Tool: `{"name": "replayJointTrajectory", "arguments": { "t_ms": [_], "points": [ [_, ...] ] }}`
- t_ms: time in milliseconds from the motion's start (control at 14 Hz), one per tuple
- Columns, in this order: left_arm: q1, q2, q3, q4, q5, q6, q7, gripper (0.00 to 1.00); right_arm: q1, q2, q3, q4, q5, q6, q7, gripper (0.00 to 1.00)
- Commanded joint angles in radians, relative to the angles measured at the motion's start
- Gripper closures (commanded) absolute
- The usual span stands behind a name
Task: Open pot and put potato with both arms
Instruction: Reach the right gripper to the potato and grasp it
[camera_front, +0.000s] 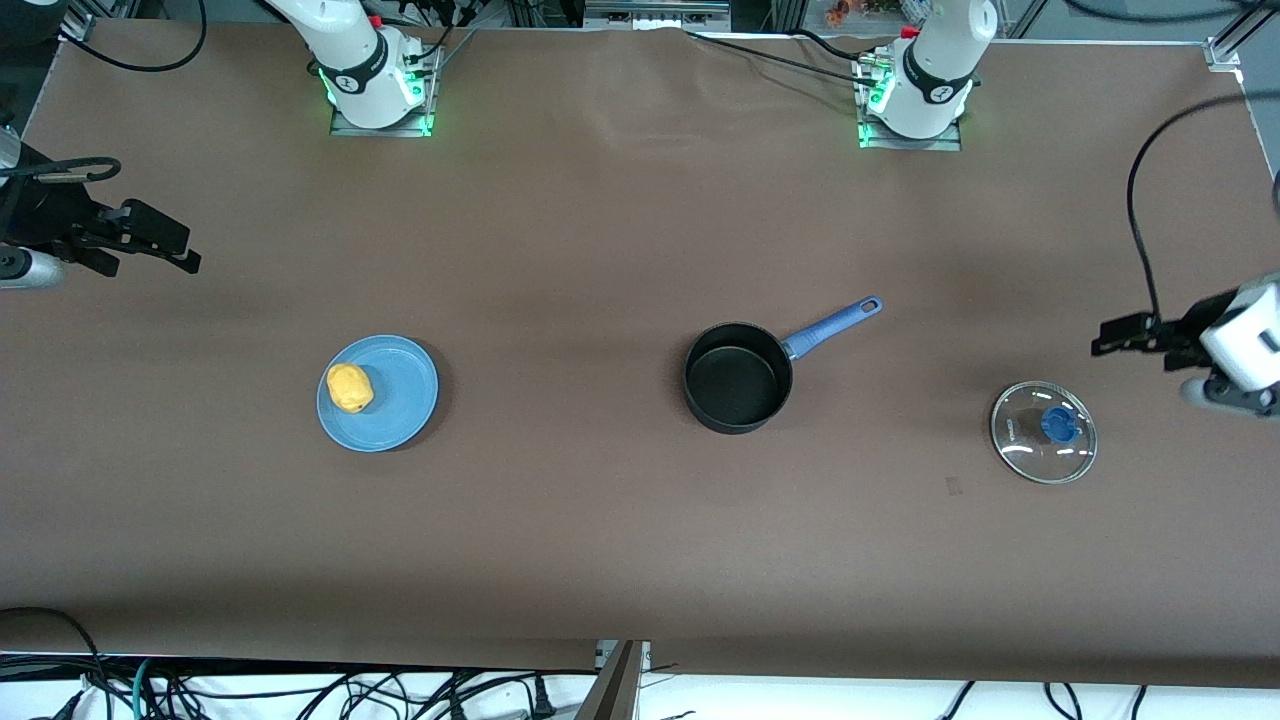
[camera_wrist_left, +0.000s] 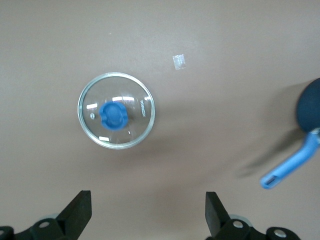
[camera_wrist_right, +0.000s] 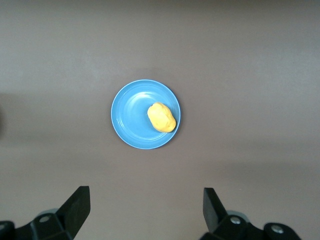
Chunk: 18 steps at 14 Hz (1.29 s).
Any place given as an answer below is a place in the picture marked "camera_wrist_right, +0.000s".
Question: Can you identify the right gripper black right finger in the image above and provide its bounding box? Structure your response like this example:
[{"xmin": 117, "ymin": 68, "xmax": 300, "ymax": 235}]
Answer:
[{"xmin": 201, "ymin": 187, "xmax": 301, "ymax": 240}]

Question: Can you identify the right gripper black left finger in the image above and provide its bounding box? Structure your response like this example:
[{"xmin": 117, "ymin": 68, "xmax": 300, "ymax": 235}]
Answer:
[{"xmin": 0, "ymin": 185, "xmax": 91, "ymax": 240}]

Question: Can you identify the yellow potato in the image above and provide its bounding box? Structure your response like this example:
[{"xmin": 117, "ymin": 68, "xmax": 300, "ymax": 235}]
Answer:
[{"xmin": 146, "ymin": 101, "xmax": 177, "ymax": 133}]

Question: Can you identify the round blue plate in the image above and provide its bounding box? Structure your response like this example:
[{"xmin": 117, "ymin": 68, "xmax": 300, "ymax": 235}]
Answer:
[{"xmin": 110, "ymin": 79, "xmax": 181, "ymax": 150}]

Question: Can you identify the brown table cover sheet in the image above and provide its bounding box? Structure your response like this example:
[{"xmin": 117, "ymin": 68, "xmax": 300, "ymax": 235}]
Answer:
[{"xmin": 0, "ymin": 0, "xmax": 320, "ymax": 240}]

